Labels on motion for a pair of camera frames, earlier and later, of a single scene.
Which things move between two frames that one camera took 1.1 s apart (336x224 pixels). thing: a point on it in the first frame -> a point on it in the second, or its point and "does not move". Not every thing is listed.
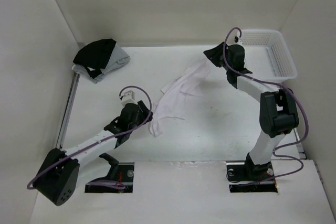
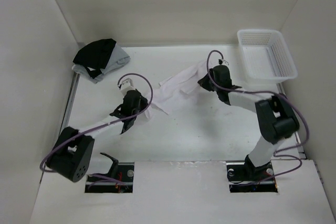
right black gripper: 214,53 -> 203,82
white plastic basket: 267,56 does not move
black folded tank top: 95,55 does not move
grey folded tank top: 118,57 does not move
